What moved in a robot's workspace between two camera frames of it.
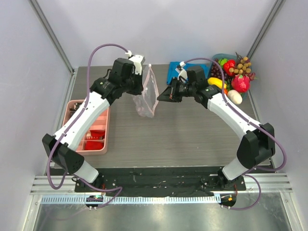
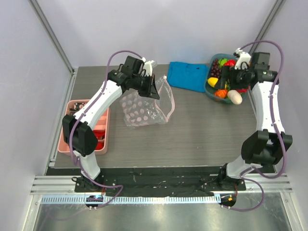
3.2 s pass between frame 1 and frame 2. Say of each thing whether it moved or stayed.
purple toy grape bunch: stayed
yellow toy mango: stayed
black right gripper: moved
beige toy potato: stayed
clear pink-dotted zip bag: moved
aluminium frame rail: stayed
